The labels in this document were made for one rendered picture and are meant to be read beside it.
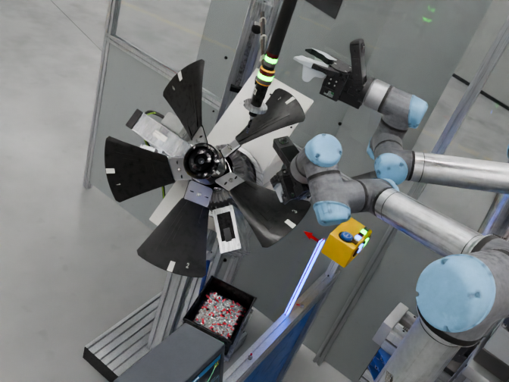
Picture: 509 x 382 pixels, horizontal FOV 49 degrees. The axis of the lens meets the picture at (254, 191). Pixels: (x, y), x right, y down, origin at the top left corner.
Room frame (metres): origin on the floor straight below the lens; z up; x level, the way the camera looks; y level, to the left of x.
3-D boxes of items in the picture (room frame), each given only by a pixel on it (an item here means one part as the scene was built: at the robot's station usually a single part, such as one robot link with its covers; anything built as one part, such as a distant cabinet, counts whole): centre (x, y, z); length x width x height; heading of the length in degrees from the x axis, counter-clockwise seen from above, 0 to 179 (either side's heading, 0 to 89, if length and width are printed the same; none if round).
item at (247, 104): (1.47, 0.08, 1.50); 0.09 x 0.07 x 0.10; 12
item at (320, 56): (1.47, -0.04, 1.64); 0.09 x 0.03 x 0.06; 55
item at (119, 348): (1.69, 0.13, 0.04); 0.62 x 0.46 x 0.08; 157
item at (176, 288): (1.61, 0.16, 0.45); 0.09 x 0.04 x 0.91; 67
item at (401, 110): (1.37, -0.29, 1.64); 0.11 x 0.08 x 0.09; 76
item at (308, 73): (1.39, -0.02, 1.64); 0.09 x 0.03 x 0.06; 98
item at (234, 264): (2.01, -0.03, 0.41); 0.04 x 0.04 x 0.83; 67
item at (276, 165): (2.06, 0.03, 0.91); 0.17 x 0.16 x 0.11; 157
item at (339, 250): (1.58, -0.37, 1.02); 0.16 x 0.10 x 0.11; 157
